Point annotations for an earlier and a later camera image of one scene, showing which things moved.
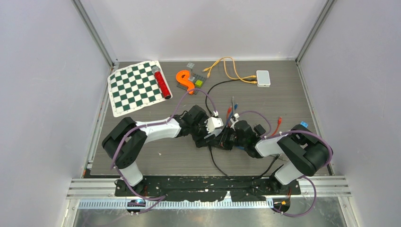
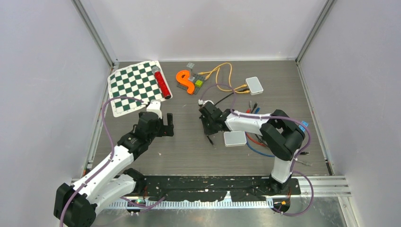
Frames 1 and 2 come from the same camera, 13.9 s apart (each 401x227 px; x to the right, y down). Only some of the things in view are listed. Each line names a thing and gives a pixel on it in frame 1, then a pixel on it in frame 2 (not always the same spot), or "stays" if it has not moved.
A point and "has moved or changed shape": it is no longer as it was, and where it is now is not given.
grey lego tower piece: (190, 65) stays
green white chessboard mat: (135, 86) stays
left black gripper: (200, 141) to (165, 130)
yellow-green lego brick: (198, 83) stays
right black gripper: (223, 143) to (206, 131)
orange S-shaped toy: (183, 76) stays
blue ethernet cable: (234, 109) has moved or changed shape
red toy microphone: (156, 70) stays
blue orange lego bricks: (304, 124) stays
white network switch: (263, 78) to (254, 86)
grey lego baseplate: (196, 77) stays
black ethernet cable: (224, 174) has moved or changed shape
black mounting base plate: (209, 188) stays
